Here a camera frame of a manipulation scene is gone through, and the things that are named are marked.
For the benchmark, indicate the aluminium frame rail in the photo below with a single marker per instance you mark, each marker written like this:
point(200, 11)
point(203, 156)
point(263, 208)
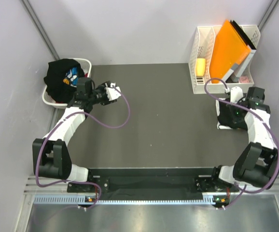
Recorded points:
point(32, 188)

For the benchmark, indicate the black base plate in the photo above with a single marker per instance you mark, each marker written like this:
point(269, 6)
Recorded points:
point(155, 183)

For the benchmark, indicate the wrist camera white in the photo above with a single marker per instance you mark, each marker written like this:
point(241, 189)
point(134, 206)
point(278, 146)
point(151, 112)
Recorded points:
point(234, 94)
point(113, 92)

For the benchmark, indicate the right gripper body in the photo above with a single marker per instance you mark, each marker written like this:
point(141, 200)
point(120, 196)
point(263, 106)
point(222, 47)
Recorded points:
point(236, 116)

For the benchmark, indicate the pink small item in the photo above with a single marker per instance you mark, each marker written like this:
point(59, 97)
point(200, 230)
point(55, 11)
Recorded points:
point(244, 79)

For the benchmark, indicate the white laundry basket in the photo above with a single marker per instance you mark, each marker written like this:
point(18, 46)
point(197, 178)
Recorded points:
point(85, 65)

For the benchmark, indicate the white file organizer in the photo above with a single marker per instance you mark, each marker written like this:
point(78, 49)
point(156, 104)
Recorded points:
point(203, 45)

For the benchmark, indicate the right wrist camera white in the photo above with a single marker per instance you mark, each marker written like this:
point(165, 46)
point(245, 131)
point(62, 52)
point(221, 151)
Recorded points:
point(234, 94)

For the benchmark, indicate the white grey binder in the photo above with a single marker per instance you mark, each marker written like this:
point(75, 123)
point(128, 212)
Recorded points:
point(237, 70)

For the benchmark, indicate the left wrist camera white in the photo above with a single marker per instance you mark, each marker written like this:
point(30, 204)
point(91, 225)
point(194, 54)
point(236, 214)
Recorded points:
point(113, 92)

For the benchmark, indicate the grey cable duct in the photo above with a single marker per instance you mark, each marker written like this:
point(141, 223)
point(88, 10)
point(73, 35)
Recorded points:
point(87, 200)

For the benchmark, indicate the dark grey table mat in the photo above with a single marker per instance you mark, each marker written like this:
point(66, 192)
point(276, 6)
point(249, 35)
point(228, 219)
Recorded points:
point(158, 122)

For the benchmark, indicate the black daisy print t-shirt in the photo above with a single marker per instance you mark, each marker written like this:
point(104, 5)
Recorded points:
point(62, 79)

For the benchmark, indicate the black folder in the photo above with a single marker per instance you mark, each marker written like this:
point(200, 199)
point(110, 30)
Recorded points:
point(242, 35)

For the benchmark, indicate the folded white daisy t-shirt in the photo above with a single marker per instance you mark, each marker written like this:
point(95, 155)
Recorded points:
point(223, 116)

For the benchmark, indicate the yellow sponge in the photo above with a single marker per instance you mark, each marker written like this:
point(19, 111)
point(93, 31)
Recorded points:
point(200, 66)

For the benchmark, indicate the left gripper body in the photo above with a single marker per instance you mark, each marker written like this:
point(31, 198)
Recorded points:
point(100, 94)

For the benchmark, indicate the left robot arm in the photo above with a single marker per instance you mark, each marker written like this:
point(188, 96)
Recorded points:
point(51, 158)

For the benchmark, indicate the black brushstroke print t-shirt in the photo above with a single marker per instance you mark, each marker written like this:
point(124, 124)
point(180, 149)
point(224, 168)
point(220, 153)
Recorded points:
point(231, 116)

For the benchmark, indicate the orange folder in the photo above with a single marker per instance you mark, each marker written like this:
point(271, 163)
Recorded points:
point(228, 53)

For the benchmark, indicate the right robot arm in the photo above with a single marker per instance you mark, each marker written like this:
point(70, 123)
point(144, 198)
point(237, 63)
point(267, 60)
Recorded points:
point(258, 161)

